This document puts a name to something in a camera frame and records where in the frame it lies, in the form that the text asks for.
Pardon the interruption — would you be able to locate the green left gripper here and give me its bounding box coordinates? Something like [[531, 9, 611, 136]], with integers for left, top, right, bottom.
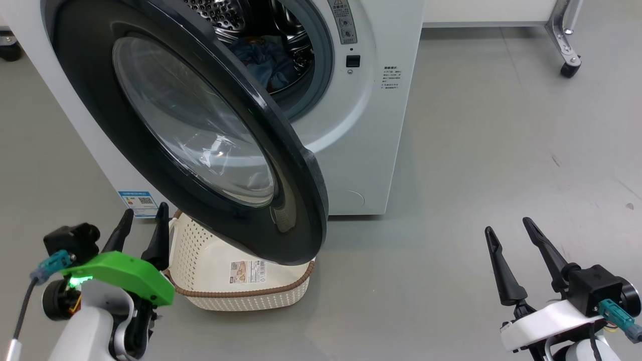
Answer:
[[60, 202, 175, 307]]

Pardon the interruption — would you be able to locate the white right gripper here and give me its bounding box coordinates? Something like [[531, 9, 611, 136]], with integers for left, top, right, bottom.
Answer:
[[485, 217, 605, 351]]

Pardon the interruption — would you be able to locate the dark round glass washer door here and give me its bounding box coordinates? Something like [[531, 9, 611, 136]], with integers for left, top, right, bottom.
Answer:
[[41, 0, 329, 266]]

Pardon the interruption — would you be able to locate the blue cartoon print garment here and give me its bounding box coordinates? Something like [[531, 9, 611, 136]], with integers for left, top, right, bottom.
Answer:
[[231, 36, 296, 76]]

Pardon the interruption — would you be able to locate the white front-load washing machine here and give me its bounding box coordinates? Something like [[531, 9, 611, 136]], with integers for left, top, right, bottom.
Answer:
[[0, 0, 426, 217]]

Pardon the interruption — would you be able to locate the grey warning label sticker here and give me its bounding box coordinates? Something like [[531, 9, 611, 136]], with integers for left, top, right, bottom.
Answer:
[[327, 0, 358, 45]]

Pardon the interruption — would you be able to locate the blue energy label sticker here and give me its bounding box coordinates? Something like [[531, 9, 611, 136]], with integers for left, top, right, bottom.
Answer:
[[118, 191, 159, 219]]

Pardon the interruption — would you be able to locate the cream perforated basket brown rim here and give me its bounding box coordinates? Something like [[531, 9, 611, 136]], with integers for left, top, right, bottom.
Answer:
[[163, 211, 316, 311]]

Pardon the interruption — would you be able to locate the paper product label in basket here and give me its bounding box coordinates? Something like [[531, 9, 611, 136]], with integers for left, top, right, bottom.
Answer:
[[230, 259, 268, 285]]

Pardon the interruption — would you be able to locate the metal partition leg with caster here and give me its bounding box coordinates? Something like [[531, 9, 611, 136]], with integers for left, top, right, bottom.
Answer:
[[545, 0, 583, 78]]

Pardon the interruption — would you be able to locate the black caster wheel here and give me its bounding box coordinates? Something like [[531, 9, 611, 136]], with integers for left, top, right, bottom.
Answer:
[[0, 31, 23, 62]]

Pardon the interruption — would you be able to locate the small black text label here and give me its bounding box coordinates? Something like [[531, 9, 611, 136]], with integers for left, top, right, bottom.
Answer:
[[382, 65, 403, 91]]

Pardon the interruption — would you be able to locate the white partition board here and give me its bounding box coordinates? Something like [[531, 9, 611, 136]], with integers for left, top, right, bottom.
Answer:
[[423, 0, 557, 28]]

